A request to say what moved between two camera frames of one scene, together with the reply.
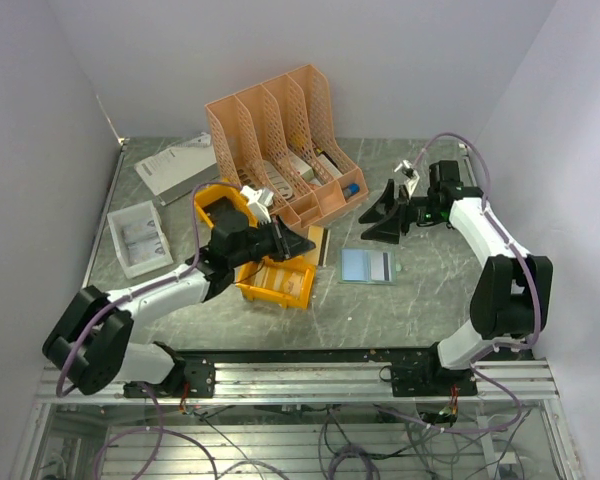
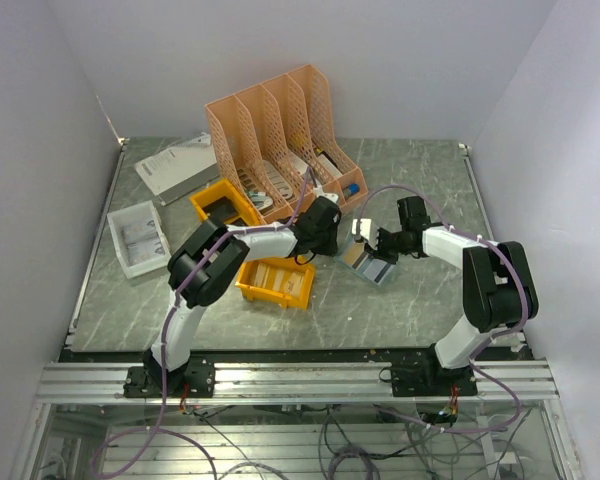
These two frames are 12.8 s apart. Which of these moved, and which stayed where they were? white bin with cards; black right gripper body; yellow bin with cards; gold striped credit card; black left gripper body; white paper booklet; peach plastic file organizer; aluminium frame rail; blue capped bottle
Moved: black right gripper body; black left gripper body; gold striped credit card
Stayed: blue capped bottle; peach plastic file organizer; yellow bin with cards; white bin with cards; white paper booklet; aluminium frame rail
